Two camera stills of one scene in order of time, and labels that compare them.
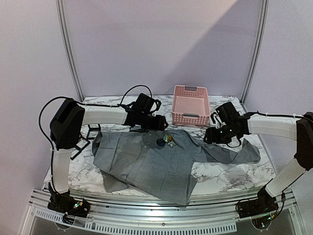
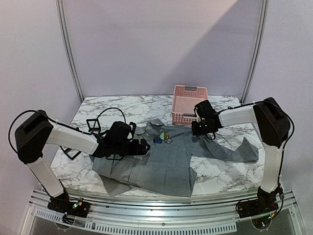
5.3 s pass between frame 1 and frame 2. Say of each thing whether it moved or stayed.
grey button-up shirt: moved
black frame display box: stayed
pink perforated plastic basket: stayed
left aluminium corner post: stayed
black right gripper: moved
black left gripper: moved
